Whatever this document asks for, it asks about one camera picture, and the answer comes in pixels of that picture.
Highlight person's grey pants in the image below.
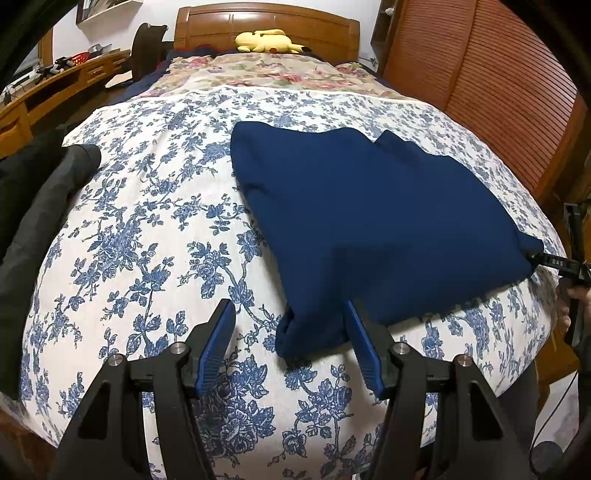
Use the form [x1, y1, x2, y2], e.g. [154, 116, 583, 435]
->
[501, 364, 541, 462]

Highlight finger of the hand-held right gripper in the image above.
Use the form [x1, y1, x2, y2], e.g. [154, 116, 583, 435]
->
[525, 248, 584, 278]

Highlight black cable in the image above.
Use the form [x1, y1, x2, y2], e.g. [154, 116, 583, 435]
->
[529, 342, 583, 472]

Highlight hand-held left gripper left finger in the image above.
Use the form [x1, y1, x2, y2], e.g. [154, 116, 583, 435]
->
[48, 299, 237, 480]

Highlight wooden slatted wardrobe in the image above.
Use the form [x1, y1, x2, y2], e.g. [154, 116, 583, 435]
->
[369, 0, 589, 199]

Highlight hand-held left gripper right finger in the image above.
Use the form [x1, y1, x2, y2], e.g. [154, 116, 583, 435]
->
[344, 299, 525, 480]

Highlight blue floral quilt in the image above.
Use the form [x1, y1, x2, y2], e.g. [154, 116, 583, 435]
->
[21, 85, 568, 480]

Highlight black desk gadgets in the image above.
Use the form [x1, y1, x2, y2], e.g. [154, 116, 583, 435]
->
[37, 56, 75, 77]

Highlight white wall shelf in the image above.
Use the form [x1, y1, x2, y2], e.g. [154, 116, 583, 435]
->
[75, 0, 144, 25]

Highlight dark blue bed sheet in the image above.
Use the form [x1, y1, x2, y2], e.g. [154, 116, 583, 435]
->
[111, 46, 176, 104]

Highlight navy blue jacket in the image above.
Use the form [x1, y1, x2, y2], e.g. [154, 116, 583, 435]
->
[229, 121, 544, 363]

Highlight wooden headboard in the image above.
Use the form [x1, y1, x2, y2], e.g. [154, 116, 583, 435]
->
[173, 2, 362, 63]

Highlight black garment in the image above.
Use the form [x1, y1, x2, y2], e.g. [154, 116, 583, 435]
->
[0, 127, 70, 264]

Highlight dark grey garment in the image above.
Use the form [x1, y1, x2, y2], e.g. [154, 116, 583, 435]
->
[0, 144, 102, 402]

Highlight person's right hand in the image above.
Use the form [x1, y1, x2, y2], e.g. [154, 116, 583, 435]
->
[556, 284, 591, 334]

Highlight yellow plush toy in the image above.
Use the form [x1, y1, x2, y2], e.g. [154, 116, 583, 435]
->
[235, 28, 311, 55]

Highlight black chair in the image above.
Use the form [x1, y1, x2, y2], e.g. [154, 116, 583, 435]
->
[130, 22, 168, 81]

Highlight wooden desk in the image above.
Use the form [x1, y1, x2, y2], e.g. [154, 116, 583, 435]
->
[0, 48, 131, 158]

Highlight pink floral blanket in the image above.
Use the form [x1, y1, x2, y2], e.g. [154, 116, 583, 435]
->
[139, 53, 407, 100]

